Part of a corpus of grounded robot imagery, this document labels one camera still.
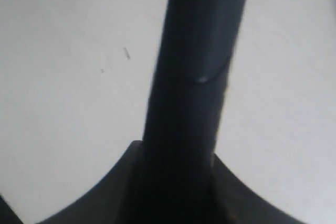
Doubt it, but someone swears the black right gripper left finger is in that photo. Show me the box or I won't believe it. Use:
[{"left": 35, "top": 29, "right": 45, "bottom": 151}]
[{"left": 41, "top": 141, "right": 142, "bottom": 223}]

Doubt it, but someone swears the yellow black claw hammer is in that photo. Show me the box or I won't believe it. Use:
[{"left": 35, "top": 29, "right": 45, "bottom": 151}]
[{"left": 127, "top": 0, "right": 245, "bottom": 223}]

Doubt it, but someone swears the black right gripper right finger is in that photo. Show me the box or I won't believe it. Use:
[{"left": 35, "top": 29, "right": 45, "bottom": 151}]
[{"left": 213, "top": 156, "right": 301, "bottom": 224}]

